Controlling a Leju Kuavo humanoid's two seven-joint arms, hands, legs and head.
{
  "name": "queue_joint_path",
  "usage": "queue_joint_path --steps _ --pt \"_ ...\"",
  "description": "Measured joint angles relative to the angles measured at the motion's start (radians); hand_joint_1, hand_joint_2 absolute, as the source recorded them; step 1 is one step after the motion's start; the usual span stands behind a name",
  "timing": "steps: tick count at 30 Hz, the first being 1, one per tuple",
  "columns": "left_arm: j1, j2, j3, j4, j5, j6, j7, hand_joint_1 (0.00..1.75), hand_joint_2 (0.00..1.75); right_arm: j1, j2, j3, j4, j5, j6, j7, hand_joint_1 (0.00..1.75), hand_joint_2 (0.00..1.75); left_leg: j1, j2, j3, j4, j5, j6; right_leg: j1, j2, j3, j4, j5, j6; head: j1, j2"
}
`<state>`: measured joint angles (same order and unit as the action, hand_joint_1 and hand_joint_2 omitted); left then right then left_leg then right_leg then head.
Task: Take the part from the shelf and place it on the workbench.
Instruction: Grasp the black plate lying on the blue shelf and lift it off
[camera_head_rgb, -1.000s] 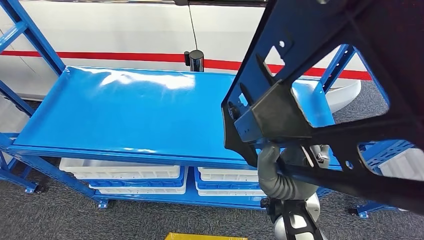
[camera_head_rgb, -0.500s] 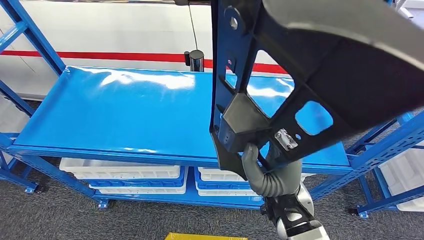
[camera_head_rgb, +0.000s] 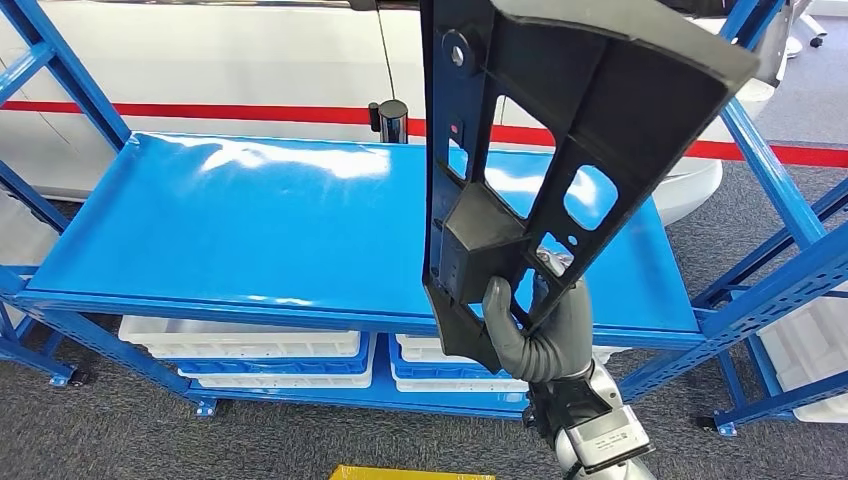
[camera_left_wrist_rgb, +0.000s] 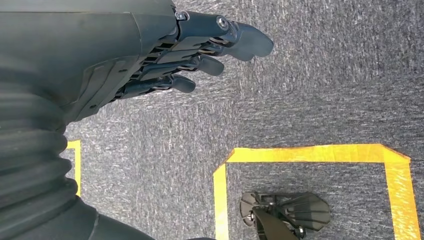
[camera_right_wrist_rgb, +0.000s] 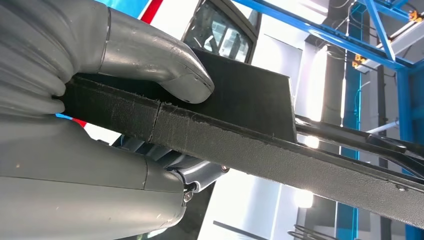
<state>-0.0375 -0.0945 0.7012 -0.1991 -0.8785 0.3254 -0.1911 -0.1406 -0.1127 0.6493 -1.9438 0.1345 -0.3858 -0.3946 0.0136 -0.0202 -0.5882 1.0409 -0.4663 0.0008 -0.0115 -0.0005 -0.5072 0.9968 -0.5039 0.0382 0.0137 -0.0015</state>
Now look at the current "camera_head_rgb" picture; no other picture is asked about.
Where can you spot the white car body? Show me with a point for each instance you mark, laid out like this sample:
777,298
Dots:
265,53

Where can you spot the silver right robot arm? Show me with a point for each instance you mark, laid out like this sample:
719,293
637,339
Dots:
590,397

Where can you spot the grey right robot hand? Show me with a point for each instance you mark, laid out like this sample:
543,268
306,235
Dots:
563,338

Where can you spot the yellow floor tape square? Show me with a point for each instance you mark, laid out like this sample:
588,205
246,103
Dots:
411,474

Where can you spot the white wheeled chair base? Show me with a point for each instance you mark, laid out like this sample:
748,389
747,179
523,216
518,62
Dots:
809,30

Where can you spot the black stanchion post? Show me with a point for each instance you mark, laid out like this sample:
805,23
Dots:
394,122

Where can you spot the black plastic plate frame part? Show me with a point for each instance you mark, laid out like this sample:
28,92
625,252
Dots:
596,79

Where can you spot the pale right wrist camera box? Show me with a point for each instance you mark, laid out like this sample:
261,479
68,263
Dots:
609,440

